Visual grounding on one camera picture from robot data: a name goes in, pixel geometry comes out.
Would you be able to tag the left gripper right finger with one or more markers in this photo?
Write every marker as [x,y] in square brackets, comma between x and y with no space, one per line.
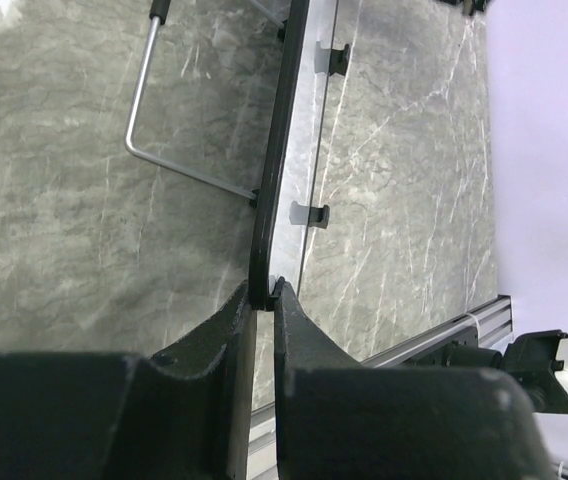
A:
[338,419]

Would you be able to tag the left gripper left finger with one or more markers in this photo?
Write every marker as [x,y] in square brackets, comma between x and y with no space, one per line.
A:
[181,413]

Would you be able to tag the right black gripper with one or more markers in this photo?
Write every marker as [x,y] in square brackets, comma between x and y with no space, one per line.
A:
[469,6]

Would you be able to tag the small black-framed whiteboard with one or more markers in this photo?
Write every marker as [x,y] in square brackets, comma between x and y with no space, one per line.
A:
[283,200]

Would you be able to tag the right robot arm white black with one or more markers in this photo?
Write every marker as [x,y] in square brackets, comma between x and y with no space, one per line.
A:
[528,86]

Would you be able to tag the aluminium front rail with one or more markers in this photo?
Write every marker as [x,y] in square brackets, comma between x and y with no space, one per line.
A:
[484,326]

